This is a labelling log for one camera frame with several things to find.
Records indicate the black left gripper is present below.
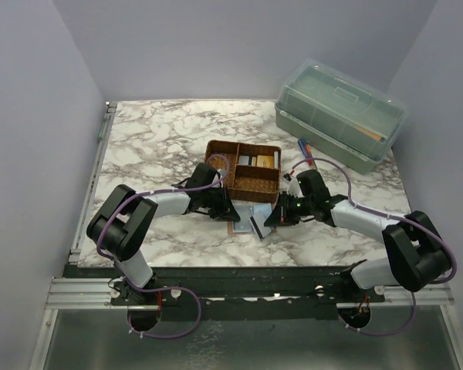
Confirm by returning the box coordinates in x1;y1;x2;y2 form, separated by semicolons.
201;184;240;221

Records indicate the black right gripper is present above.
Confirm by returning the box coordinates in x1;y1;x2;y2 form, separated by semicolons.
265;190;315;227

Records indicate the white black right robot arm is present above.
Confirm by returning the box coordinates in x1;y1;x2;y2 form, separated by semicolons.
263;170;452;302

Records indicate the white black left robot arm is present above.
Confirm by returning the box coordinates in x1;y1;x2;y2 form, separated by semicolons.
86;162;240;304

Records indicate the grey card in basket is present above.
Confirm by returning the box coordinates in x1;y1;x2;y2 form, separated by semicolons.
238;155;256;167

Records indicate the gold VIP card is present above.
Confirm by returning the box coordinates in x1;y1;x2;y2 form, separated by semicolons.
255;155;275;169

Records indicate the brown woven divided basket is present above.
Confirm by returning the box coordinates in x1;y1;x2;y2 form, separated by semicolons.
204;140;282;204

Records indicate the clear lidded green toolbox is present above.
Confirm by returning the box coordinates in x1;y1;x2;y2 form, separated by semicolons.
275;59;407;175

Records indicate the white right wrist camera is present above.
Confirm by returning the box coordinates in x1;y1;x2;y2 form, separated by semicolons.
283;173;302;197

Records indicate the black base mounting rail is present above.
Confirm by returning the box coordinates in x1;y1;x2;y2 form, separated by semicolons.
61;261;387;323

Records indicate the blue red handled screwdriver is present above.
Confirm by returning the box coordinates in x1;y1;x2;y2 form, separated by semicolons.
297;139;315;167

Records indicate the aluminium extrusion frame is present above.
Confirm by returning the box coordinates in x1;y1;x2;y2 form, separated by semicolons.
32;100;463;369

